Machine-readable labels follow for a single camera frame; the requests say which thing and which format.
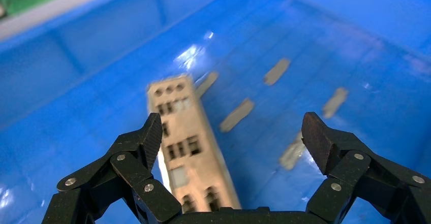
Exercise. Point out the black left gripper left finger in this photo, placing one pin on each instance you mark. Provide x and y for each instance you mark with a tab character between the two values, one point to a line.
128	168

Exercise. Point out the silver metal I/O shield plate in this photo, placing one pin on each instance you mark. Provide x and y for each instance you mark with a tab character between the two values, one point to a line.
183	121

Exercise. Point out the grey tape strip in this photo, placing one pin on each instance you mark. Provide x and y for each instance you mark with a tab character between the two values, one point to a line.
276	71
207	84
237	114
335	103
292	150

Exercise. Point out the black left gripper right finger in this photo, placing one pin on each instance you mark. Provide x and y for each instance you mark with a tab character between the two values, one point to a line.
346	168

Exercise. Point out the blue plastic tray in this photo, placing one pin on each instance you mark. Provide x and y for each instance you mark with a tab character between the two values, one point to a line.
303	30

